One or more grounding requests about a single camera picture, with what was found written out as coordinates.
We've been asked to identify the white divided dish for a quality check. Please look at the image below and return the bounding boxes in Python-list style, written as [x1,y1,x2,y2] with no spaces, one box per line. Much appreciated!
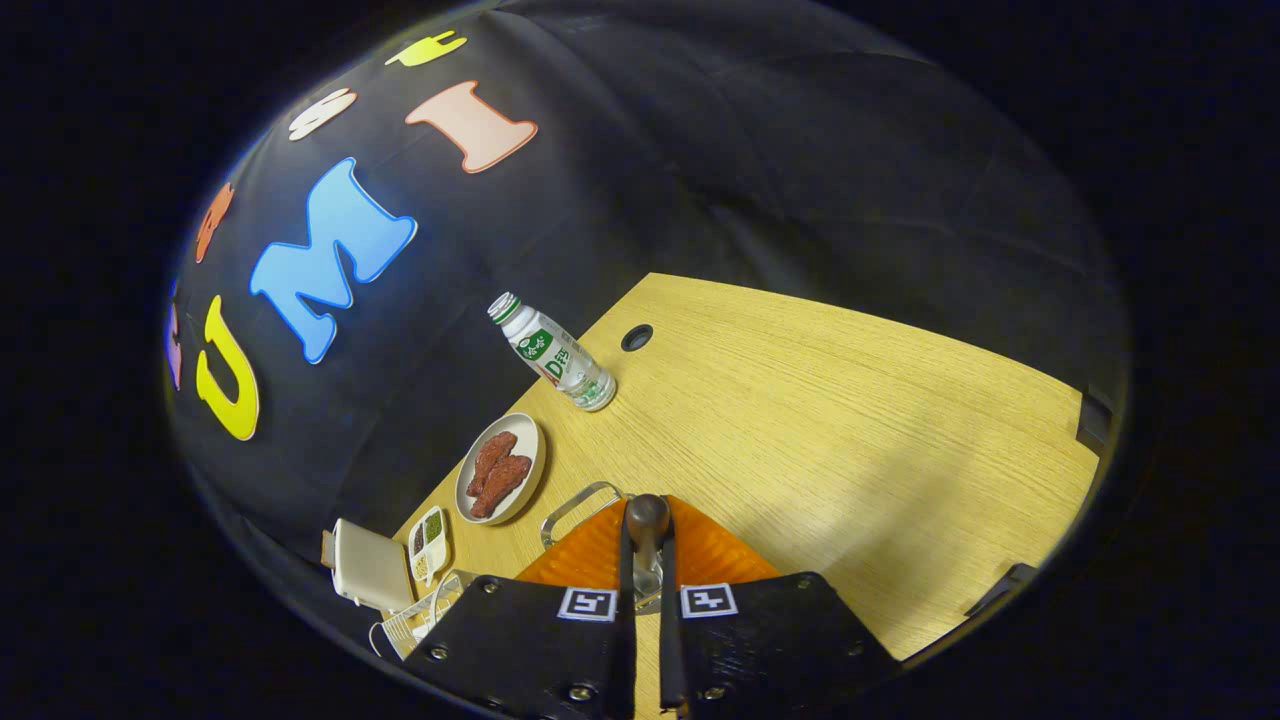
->
[408,506,453,587]

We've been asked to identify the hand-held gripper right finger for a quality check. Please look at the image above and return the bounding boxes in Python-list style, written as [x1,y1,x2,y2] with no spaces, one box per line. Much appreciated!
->
[658,497,901,719]

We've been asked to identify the black table edge bracket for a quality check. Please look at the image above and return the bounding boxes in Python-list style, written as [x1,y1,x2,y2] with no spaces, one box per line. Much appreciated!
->
[965,563,1041,619]
[1077,390,1116,456]

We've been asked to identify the white wire dish rack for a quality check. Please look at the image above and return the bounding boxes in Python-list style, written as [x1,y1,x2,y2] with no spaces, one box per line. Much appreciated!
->
[368,570,481,661]

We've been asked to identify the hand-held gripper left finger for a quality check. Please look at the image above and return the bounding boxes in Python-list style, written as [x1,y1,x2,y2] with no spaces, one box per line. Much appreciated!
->
[405,497,638,720]

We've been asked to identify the white toaster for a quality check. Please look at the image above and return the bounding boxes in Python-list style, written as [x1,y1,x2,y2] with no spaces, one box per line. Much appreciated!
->
[322,518,416,613]

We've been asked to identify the metal wire basket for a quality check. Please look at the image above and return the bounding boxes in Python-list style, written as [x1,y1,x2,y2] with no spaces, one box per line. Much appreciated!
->
[540,481,624,549]

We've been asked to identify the beige round plate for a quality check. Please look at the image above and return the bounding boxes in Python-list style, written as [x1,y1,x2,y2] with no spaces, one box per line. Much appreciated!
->
[455,412,548,527]

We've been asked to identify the wooden handled spoon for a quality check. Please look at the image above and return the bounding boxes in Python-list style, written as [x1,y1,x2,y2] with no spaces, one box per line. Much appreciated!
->
[625,493,673,613]

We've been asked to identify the black backdrop cloth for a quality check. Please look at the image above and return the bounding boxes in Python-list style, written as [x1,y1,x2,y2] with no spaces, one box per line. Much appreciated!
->
[165,0,1131,601]

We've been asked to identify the white green drink bottle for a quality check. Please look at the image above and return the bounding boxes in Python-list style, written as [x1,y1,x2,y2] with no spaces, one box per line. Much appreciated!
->
[487,291,618,413]

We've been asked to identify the red meat slice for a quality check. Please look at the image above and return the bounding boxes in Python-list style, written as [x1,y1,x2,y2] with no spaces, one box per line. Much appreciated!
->
[465,432,519,498]
[470,455,534,520]

